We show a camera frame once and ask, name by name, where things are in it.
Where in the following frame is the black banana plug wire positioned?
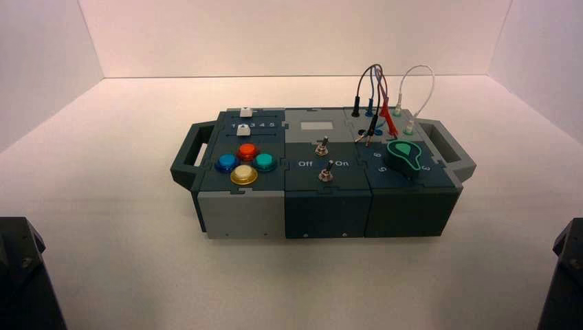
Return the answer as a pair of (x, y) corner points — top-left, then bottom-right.
(351, 64), (386, 148)

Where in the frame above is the teal push button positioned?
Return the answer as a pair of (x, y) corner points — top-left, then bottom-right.
(252, 153), (277, 173)

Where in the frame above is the red push button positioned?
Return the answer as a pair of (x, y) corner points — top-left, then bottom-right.
(237, 142), (259, 162)

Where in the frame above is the grey display screen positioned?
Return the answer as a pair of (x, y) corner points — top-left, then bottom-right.
(300, 121), (336, 133)

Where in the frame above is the yellow push button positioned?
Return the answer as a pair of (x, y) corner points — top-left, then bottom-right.
(230, 164), (259, 187)

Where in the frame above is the grey and teal control box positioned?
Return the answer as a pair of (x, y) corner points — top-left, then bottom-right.
(169, 107), (477, 240)

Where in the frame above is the blue push button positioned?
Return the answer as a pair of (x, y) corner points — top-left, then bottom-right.
(214, 153), (240, 175)

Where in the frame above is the black green rotary knob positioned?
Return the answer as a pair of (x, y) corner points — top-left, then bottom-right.
(382, 139), (435, 182)

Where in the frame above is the blue banana plug wire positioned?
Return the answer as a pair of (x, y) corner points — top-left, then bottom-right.
(355, 65), (388, 143)

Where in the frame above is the red banana plug wire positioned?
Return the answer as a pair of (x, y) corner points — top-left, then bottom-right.
(374, 65), (400, 139)

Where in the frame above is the white banana plug wire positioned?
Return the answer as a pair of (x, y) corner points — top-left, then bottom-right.
(394, 64), (436, 135)

